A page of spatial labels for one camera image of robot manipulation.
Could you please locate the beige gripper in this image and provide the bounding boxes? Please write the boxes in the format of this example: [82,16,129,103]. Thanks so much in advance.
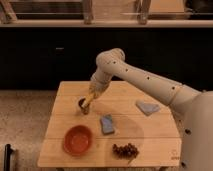
[89,71,112,99]

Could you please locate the yellow banana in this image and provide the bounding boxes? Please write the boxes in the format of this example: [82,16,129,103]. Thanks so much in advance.
[81,93,94,108]

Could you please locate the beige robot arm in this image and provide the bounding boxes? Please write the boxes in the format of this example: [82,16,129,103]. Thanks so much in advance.
[89,48,213,171]

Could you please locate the red bowl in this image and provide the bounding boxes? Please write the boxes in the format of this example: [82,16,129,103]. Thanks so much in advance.
[63,125,93,156]

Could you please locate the small dark cup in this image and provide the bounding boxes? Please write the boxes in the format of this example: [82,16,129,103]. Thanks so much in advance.
[78,98,90,115]

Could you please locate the blue sponge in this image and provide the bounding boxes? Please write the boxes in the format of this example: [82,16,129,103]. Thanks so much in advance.
[100,115,115,135]

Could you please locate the wooden table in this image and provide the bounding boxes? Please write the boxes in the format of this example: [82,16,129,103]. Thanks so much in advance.
[38,81,181,168]

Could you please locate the grey-blue folded cloth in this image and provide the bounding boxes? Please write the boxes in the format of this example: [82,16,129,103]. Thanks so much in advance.
[135,100,160,116]

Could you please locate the bunch of dark grapes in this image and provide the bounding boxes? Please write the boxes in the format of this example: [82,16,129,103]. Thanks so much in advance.
[112,143,139,158]

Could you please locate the black object at floor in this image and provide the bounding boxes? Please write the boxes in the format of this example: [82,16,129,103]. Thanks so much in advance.
[3,144,13,171]

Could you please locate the wooden shelf rail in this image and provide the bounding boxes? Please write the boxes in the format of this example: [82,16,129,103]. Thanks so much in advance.
[0,0,213,28]

